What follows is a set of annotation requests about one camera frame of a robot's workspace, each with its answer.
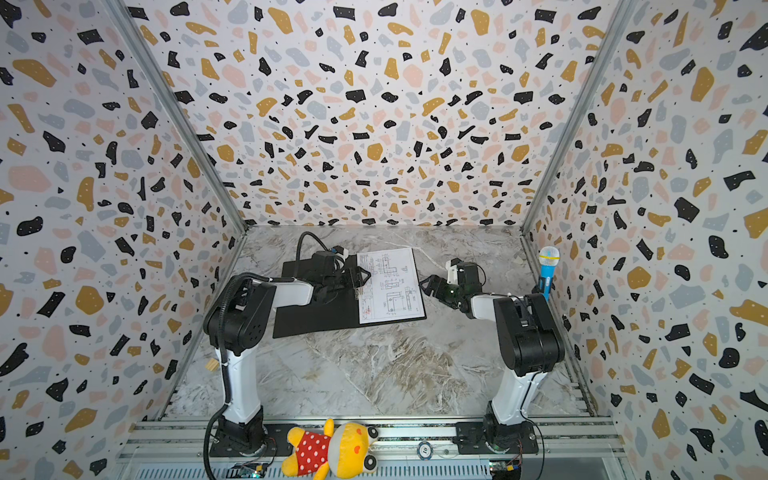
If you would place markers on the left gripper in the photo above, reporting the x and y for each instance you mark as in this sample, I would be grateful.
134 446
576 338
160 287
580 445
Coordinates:
351 275

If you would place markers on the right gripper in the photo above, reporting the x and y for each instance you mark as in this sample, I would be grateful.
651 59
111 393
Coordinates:
441 285

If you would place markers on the green circuit board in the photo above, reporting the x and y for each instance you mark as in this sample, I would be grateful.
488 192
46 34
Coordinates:
249 471

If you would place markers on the orange folder black inside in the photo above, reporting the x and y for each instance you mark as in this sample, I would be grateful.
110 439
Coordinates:
319 316

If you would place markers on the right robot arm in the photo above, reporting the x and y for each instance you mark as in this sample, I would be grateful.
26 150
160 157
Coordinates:
530 346

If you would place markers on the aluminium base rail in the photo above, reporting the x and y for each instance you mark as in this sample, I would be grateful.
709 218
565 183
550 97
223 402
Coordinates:
573 448

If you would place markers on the blue toy microphone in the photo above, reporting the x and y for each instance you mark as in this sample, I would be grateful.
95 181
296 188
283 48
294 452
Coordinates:
549 257

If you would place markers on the right circuit board with wires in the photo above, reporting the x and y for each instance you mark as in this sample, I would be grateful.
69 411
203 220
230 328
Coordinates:
506 469

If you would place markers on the yellow plush toy red dress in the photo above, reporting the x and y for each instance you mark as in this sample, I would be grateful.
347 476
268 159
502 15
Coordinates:
343 451

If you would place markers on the poker chip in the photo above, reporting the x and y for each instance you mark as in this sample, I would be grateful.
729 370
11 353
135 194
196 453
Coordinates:
424 450

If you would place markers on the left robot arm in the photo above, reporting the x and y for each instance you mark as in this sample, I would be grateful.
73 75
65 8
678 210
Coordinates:
312 295

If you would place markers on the paper with technical drawings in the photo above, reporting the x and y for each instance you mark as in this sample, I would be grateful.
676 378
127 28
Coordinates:
392 293

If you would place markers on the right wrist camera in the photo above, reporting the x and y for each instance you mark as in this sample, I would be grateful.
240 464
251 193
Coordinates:
453 268

